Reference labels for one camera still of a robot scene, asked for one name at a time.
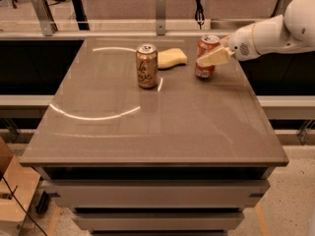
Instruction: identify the lower grey drawer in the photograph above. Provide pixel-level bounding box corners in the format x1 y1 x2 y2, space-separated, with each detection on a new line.
73 212 244 232

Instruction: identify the cardboard box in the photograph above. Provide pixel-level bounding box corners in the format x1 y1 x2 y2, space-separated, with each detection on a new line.
0 138 39 236

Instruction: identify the grey drawer cabinet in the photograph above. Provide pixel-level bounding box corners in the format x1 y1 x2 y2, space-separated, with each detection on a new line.
21 37 288 236

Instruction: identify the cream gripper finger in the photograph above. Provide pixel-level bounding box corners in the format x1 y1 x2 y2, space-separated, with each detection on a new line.
220 35 230 47
197 46 234 67

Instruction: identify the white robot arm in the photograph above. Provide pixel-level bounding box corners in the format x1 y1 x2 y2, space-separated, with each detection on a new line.
207 0 315 236

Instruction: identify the red coke can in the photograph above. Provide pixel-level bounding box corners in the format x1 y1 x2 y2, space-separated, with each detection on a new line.
194 34 221 80

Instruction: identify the tan LaCroix can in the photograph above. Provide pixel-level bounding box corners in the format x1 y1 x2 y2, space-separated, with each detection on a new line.
136 43 158 89

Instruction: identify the left metal rail bracket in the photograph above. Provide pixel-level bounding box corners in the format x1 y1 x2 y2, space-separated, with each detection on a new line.
31 0 54 36

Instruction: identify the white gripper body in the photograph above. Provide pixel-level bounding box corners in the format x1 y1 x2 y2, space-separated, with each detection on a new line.
228 24 259 61

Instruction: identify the grey drawer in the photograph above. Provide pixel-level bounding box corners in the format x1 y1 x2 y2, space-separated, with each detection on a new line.
73 212 244 232
42 180 270 208

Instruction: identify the yellow sponge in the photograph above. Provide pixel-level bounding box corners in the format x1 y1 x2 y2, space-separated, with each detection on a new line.
157 48 188 70

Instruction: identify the upper grey drawer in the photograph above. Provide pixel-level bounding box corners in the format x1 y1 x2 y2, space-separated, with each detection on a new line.
42 180 270 208

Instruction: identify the hanging black cable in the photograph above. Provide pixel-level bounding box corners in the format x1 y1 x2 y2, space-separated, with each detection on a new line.
193 0 206 30

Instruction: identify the black floor cable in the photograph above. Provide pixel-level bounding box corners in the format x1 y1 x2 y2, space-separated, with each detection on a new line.
0 172 49 236

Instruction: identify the centre metal rail bracket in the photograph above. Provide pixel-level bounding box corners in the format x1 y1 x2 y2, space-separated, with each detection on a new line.
156 0 166 35

